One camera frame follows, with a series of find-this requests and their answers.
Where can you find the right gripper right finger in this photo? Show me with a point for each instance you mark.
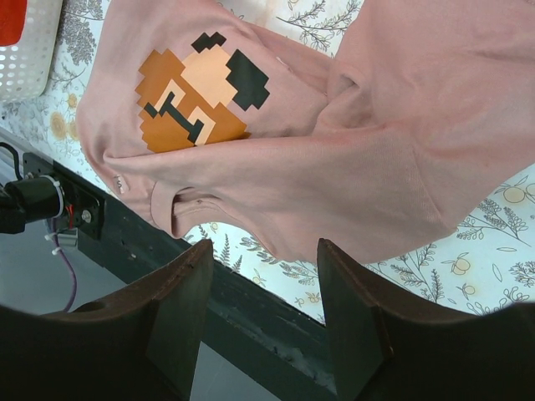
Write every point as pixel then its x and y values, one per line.
pixel 388 344

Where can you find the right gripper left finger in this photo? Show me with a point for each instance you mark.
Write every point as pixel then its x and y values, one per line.
pixel 140 342

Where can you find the dusty pink graphic t-shirt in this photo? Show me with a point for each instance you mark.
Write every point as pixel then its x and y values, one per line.
pixel 192 115

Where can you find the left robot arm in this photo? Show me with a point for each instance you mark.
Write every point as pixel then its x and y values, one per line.
pixel 35 198

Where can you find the orange t-shirt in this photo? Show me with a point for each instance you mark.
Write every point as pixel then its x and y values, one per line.
pixel 12 19

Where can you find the white laundry basket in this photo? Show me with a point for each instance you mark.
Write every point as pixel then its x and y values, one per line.
pixel 25 65

